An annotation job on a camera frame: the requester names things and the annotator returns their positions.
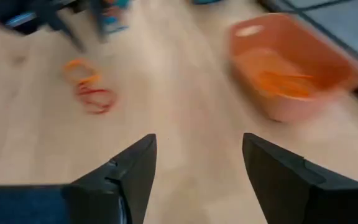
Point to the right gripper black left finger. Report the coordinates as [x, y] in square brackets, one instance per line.
[57, 205]

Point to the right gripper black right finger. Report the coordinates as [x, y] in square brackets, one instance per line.
[306, 199]

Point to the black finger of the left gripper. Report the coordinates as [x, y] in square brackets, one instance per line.
[68, 34]
[100, 21]

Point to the mixed colour rubber band pile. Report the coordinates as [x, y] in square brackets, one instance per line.
[95, 91]

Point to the orange rubber band heap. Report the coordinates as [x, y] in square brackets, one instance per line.
[284, 85]

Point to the orange plastic basket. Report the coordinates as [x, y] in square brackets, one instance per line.
[328, 62]

